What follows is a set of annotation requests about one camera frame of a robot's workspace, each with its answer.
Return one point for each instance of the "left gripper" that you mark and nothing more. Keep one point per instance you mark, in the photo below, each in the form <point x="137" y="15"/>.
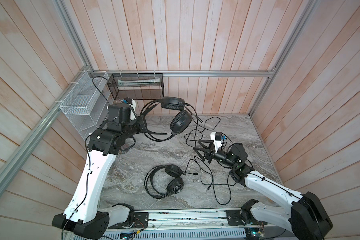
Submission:
<point x="142" y="120"/>

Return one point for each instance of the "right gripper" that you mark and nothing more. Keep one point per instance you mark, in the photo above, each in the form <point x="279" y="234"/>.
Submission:
<point x="208" y="151"/>

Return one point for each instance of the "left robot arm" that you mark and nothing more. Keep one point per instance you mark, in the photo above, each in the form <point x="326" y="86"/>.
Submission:
<point x="103" y="146"/>

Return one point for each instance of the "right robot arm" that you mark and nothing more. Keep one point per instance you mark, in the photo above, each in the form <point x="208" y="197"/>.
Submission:
<point x="284" y="197"/>

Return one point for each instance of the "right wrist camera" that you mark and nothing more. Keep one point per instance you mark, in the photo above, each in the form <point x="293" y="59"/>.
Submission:
<point x="219" y="140"/>

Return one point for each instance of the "black mesh wall basket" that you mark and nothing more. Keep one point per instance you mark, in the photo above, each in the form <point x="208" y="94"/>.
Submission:
<point x="142" y="87"/>

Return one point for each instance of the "white wire mesh shelf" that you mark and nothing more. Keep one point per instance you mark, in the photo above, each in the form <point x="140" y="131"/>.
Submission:
<point x="85" y="104"/>

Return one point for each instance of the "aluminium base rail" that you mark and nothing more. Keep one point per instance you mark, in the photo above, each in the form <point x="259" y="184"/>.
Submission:
<point x="183" y="220"/>

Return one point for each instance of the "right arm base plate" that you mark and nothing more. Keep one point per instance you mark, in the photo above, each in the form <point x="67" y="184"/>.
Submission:
<point x="235" y="216"/>

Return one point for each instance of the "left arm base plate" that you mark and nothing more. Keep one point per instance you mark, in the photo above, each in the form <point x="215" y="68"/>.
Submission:
<point x="136" y="220"/>

